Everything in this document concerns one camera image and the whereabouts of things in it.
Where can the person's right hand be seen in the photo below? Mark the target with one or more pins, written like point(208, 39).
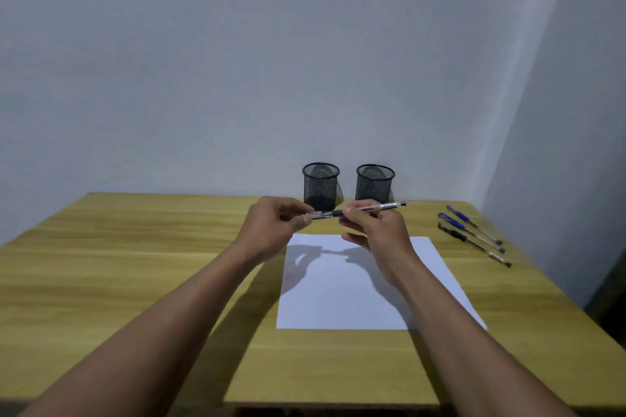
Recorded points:
point(389, 241)

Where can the person's left hand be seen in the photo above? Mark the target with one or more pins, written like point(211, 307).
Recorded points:
point(269, 231)

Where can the black pen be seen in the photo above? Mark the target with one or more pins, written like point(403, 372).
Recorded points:
point(389, 207)
point(457, 234)

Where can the black mesh pen cup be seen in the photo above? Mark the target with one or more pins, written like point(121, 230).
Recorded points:
point(374, 184)
point(320, 184)

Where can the blue pen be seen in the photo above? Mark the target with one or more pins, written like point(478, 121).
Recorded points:
point(459, 214)
point(452, 221)

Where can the white paper sheet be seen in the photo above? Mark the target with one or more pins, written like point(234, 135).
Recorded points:
point(332, 309)

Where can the person's left forearm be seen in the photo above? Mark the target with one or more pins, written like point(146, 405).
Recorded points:
point(142, 333)

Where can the person's right forearm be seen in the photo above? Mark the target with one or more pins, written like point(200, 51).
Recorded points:
point(474, 348)

